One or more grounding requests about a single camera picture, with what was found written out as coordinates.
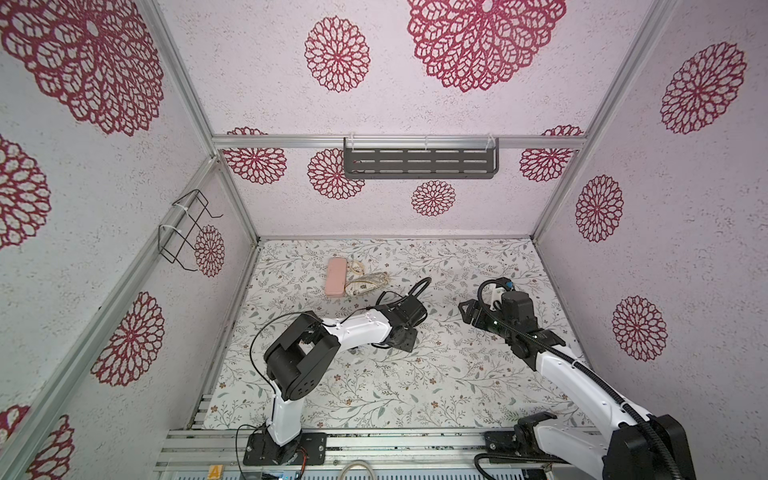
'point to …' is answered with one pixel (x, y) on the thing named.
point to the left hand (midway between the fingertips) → (400, 342)
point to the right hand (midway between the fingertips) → (470, 303)
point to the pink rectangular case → (336, 277)
